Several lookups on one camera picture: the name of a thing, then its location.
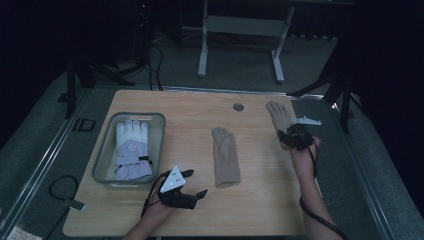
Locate black metal stand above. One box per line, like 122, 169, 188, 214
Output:
288, 29, 357, 135
59, 49, 136, 120

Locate grey flat tag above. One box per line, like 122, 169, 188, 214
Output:
61, 198, 86, 212

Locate metal floor rail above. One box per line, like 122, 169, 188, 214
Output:
0, 88, 93, 231
328, 99, 398, 240

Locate person's right hand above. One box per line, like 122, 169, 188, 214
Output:
288, 135, 323, 173

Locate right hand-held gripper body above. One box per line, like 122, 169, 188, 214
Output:
285, 115, 323, 152

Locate clear plastic bin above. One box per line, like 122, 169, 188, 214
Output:
91, 111, 167, 191

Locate white metal desk frame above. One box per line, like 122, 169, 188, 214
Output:
197, 0, 297, 84

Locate hand-held gripper cable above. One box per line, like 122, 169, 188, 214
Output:
298, 133, 350, 240
140, 169, 172, 218

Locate black floor cables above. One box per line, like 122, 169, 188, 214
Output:
146, 43, 165, 92

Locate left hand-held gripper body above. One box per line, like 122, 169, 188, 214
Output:
157, 165, 198, 211

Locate beige knit glove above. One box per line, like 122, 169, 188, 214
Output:
265, 100, 295, 151
211, 126, 242, 189

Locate purple and white ski glove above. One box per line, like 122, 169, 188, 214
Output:
114, 119, 154, 168

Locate black cable loop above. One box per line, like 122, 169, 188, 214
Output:
48, 174, 80, 201

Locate right hand-held gripper cable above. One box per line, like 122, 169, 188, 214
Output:
298, 133, 350, 240

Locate dark equipment rack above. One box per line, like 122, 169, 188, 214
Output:
133, 0, 155, 66

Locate left hand-held gripper cable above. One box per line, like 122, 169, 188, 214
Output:
140, 169, 172, 218

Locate person's left hand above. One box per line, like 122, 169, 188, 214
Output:
141, 195, 183, 223

